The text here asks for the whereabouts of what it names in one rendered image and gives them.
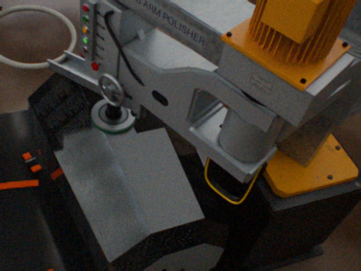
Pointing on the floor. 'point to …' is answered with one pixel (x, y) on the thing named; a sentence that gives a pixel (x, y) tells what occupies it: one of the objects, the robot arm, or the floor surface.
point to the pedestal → (280, 221)
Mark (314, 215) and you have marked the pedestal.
